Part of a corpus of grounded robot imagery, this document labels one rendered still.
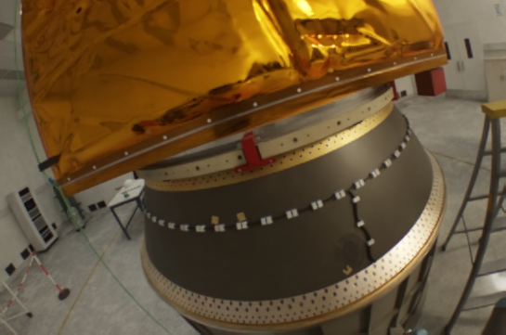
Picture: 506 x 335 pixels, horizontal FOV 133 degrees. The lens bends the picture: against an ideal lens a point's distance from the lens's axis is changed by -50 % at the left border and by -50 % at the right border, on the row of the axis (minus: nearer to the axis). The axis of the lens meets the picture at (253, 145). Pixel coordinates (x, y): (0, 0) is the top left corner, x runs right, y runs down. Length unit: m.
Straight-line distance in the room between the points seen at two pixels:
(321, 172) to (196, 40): 0.56
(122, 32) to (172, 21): 0.17
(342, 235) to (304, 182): 0.21
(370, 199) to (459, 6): 7.71
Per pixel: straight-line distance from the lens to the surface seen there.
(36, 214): 7.77
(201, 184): 0.77
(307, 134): 0.65
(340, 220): 0.72
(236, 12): 0.71
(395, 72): 1.00
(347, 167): 0.74
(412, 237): 0.92
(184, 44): 0.68
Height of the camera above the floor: 1.86
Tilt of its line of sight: 14 degrees down
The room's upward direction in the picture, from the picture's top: 19 degrees counter-clockwise
